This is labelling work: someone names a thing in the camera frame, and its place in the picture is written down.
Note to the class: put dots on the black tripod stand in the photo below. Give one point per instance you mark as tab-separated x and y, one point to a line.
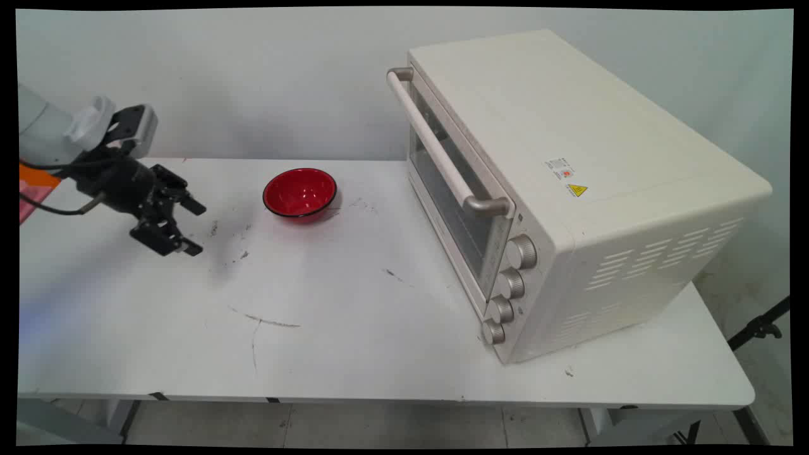
758	327

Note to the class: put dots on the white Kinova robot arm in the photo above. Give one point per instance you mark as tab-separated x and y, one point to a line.
44	133

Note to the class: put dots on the red bowl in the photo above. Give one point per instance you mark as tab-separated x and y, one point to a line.
299	193

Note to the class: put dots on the yellow warning triangle sticker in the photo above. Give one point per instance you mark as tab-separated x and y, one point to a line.
577	190

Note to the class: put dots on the grey table leg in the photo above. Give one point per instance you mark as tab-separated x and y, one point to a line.
69	422
638	426

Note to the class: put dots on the large silver oven knob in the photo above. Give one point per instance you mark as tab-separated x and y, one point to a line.
522	251

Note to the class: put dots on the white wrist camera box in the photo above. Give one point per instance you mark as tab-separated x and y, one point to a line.
144	126

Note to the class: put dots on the cream toaster oven body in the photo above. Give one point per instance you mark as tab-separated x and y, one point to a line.
569	114

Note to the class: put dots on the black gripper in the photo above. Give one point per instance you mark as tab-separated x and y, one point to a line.
117	183

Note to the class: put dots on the white and red label sticker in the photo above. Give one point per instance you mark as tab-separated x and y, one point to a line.
560	169

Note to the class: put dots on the pink box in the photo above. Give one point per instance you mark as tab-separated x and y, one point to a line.
28	202

